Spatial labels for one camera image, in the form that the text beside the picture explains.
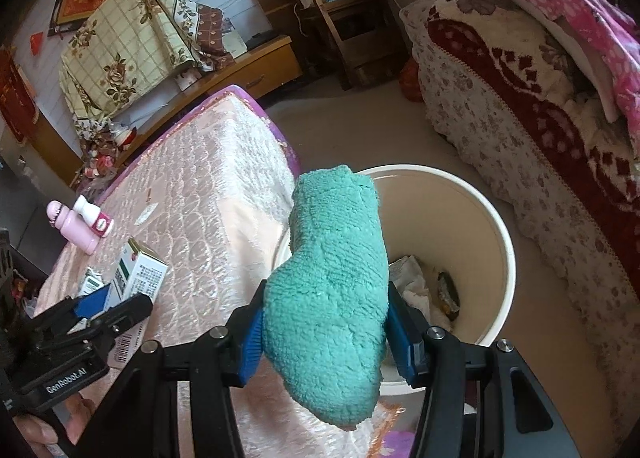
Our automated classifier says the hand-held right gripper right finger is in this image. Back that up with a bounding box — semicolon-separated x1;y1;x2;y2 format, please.
385;283;576;458

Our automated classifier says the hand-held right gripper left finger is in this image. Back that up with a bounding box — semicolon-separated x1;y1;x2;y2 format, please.
85;280;266;458

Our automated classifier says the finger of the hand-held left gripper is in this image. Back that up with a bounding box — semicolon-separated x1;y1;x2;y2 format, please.
80;294;154;354
30;283;112;333

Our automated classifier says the white green medicine box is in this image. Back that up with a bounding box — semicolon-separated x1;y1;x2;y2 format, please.
111;237;169;370

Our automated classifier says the teal fluffy sock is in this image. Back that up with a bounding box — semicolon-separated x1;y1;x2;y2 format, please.
262;164;391;433

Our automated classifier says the white plastic bucket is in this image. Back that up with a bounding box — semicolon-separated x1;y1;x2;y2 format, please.
275;165;517;414

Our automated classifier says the person's left hand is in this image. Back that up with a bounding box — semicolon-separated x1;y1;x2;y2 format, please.
12;395;98;458

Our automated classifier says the crumpled white paper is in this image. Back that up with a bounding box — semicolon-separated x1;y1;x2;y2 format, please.
387;255;433;323

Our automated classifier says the dark wrapper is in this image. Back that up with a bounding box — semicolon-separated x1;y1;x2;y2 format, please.
436;270;462;316

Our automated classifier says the pink bottle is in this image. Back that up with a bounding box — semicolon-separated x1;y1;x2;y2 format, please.
46;200;101;256

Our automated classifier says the white pill bottle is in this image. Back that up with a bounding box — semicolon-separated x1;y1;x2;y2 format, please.
72;195;115;240

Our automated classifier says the floral bed cover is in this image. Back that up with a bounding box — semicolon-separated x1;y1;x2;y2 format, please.
399;0;640;309

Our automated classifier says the red plastic bag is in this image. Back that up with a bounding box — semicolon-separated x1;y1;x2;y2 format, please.
397;58;426;103

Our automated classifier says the yellow floral cloth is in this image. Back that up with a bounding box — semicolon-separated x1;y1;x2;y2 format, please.
59;0;226;143

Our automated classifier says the wooden cabinet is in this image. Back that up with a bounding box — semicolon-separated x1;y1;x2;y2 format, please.
67;32;306;189

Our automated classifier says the red white plush blanket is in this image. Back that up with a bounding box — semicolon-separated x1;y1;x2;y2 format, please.
425;0;640;219

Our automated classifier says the dark wooden stand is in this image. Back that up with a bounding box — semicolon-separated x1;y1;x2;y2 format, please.
269;0;401;91

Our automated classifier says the pink floral cloth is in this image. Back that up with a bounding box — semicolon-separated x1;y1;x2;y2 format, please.
465;0;640;108

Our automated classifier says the red wall hanging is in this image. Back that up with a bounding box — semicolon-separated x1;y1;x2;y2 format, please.
0;45;41;143

